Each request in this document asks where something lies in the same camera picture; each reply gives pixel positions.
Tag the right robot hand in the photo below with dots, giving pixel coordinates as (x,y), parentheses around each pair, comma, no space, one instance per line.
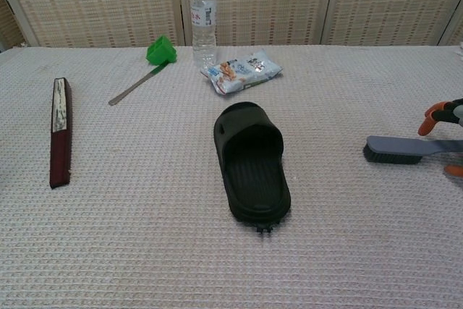
(452,117)

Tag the grey cleaning brush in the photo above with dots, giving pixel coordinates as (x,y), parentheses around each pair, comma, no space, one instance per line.
(398,144)

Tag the white blue snack bag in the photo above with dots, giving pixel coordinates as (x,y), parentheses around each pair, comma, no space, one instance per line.
(238,70)

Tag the clear plastic water bottle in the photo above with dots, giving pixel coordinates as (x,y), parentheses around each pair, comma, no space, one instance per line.
(203,34)

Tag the woven bamboo screen panel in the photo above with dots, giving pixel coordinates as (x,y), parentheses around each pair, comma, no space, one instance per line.
(260,1)
(9,26)
(90,1)
(456,34)
(394,1)

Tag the black slide sandal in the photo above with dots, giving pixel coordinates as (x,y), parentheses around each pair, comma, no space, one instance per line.
(253,178)

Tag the beige woven tablecloth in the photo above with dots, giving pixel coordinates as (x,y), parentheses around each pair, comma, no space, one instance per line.
(144,215)

